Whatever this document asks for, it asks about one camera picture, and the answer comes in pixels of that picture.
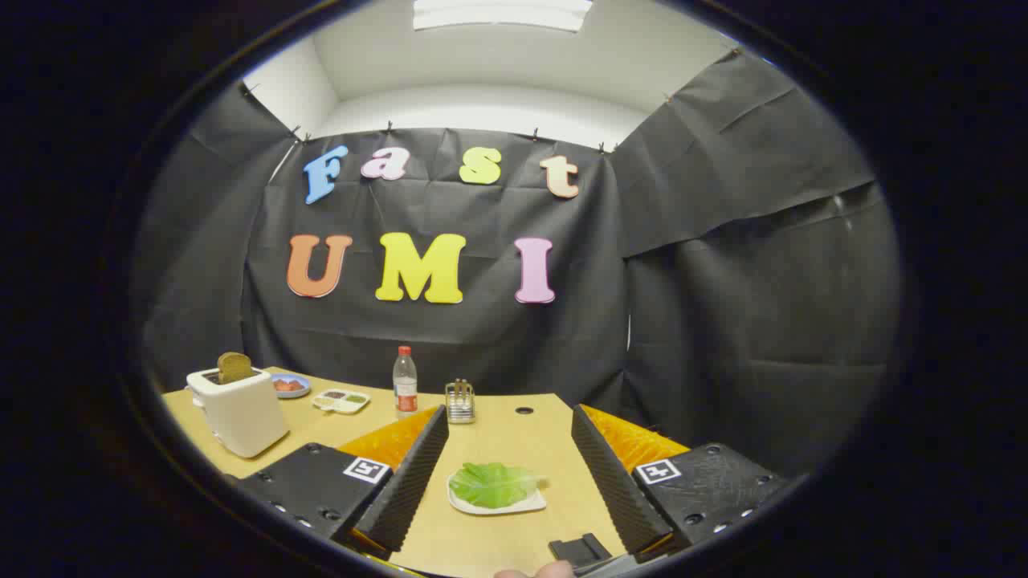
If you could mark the red food pieces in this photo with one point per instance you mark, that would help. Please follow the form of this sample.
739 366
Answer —
287 385

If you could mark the white toaster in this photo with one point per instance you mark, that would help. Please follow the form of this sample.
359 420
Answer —
241 417

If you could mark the white divided condiment tray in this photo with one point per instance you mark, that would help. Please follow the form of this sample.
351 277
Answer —
341 400

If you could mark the green lettuce leaf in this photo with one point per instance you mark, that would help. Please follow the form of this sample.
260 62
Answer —
494 484

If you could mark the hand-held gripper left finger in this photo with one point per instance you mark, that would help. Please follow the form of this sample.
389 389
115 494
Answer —
414 474

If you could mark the clear red-capped water bottle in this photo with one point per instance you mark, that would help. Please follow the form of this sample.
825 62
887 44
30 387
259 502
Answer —
405 385

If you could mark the white square plate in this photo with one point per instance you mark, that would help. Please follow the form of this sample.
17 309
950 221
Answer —
502 510

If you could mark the ceiling light panel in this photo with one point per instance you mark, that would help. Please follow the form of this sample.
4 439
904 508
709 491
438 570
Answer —
502 14

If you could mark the small blue plate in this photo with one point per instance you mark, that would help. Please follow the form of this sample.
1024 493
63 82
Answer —
291 393

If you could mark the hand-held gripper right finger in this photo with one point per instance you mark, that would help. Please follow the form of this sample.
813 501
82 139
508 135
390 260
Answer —
610 482

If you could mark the brown bread slice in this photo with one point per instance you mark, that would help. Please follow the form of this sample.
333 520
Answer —
234 366

